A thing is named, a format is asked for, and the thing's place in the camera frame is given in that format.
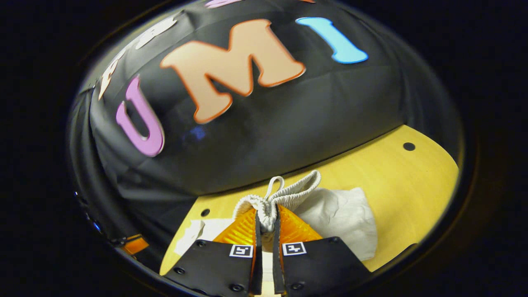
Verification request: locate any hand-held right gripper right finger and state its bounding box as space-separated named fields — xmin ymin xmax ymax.
xmin=272 ymin=204 xmax=372 ymax=297

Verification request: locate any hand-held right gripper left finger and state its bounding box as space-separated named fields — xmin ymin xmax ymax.
xmin=164 ymin=207 xmax=263 ymax=297

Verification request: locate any black backdrop cloth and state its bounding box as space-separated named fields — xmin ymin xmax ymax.
xmin=68 ymin=0 xmax=462 ymax=273

